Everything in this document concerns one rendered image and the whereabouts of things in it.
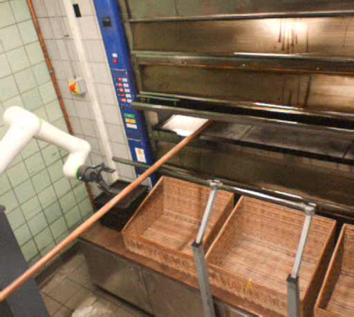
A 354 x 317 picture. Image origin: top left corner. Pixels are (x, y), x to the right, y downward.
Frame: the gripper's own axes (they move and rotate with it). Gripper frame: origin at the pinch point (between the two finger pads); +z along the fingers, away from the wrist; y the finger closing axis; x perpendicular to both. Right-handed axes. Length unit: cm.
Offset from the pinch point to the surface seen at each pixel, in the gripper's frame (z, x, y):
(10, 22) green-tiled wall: -112, -40, -76
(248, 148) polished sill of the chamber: 49, -57, 2
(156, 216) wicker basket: -17, -40, 58
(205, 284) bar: 50, 3, 49
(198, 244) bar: 49, 1, 24
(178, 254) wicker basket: 26, -8, 48
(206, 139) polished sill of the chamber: 21, -58, 1
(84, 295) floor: -69, 2, 119
